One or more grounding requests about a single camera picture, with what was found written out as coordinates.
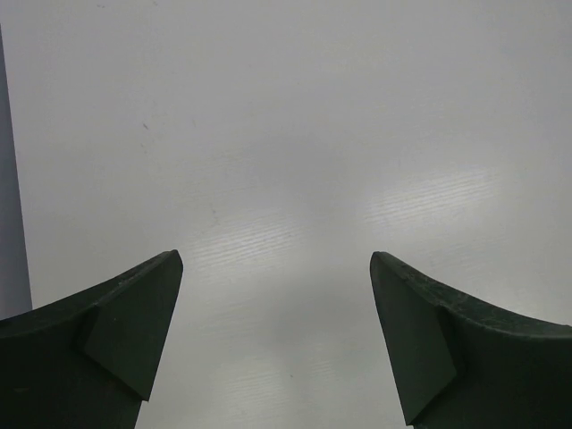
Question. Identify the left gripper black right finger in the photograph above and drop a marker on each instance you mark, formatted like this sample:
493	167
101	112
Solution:
460	362

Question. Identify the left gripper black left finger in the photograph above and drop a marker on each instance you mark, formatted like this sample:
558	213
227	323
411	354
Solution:
90	360

